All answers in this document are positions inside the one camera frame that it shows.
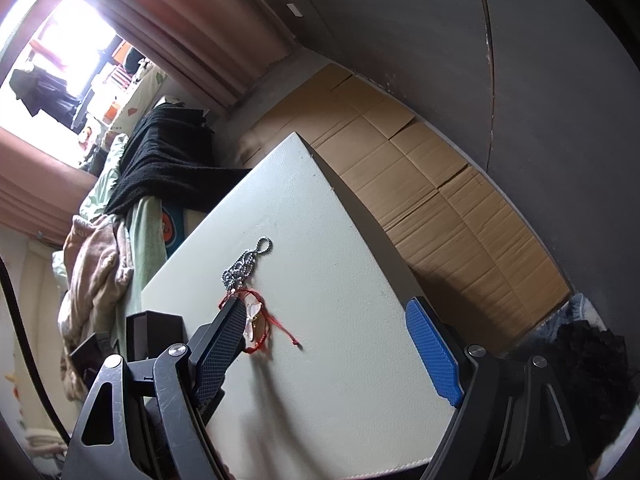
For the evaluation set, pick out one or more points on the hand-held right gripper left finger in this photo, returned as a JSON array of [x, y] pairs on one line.
[[220, 345]]

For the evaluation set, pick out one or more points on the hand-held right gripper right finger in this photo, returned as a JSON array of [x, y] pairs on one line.
[[435, 355]]

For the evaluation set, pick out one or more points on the black cardboard box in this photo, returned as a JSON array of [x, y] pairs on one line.
[[150, 332]]

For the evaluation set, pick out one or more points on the blue orange printed cloth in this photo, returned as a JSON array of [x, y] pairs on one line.
[[175, 230]]

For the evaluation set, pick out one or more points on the green bed sheet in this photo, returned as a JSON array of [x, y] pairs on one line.
[[145, 240]]

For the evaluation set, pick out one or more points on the pink fleece blanket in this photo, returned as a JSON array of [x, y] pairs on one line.
[[92, 280]]

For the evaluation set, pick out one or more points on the light blue cloth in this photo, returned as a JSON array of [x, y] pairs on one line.
[[582, 307]]

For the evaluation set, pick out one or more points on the black fuzzy cloth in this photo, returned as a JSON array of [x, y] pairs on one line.
[[595, 385]]

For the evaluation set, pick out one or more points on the flattened cardboard sheet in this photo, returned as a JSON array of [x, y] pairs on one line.
[[425, 185]]

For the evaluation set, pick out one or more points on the black knitted blanket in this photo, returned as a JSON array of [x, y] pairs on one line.
[[170, 160]]

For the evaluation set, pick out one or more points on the pink curtain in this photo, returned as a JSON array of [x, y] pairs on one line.
[[40, 175], [200, 25]]

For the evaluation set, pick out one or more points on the leaf print white cloth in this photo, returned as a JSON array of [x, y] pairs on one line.
[[137, 95]]

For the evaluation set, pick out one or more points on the black hanging clothes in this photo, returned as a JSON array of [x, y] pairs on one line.
[[42, 90]]

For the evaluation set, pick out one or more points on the dark brown wardrobe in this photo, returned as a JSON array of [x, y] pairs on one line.
[[450, 35]]

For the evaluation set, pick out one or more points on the white wall socket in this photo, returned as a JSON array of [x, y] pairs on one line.
[[295, 10]]

